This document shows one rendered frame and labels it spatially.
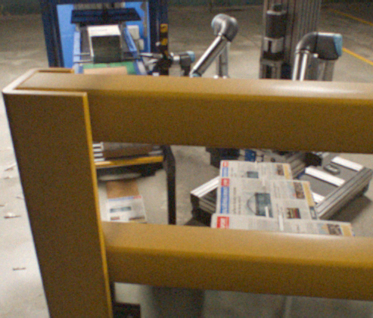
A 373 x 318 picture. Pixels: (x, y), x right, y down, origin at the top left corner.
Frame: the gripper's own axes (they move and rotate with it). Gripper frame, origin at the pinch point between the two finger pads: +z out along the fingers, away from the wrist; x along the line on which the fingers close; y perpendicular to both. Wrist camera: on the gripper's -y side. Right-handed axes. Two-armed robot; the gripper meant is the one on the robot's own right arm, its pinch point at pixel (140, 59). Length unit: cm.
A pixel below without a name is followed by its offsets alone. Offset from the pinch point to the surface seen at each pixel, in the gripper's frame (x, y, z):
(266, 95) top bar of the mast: -220, -92, 47
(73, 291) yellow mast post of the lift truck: -215, -65, 68
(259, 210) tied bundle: -149, -3, -3
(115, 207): 9, 125, 20
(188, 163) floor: 57, 133, -59
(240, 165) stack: -83, 30, -32
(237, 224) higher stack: -179, -30, 23
